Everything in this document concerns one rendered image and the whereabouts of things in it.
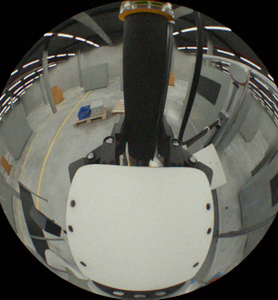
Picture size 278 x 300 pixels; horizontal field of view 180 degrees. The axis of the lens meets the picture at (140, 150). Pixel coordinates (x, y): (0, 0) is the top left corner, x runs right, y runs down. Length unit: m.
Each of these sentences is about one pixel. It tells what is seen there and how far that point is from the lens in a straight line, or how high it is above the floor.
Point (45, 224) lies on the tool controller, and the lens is 0.78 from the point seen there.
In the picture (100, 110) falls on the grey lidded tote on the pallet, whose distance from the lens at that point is 3.25.
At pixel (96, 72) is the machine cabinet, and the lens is 7.44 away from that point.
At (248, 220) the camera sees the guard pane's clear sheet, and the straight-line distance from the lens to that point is 0.85.
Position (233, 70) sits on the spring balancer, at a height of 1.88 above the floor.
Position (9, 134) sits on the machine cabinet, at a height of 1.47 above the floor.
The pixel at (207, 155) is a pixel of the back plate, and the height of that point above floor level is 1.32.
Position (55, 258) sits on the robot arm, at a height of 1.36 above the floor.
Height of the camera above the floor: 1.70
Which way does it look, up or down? 51 degrees down
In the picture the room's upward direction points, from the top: 3 degrees clockwise
